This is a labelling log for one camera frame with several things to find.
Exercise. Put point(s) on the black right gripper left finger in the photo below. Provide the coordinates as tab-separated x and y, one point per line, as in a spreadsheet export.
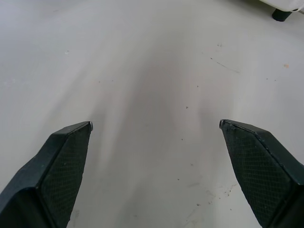
47	180

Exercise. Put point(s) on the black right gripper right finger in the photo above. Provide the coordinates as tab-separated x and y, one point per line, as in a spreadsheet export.
266	175

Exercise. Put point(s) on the black rubber foot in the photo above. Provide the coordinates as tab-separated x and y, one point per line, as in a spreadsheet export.
281	15

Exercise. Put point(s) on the white object with black foot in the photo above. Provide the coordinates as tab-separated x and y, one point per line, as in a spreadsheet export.
282	4

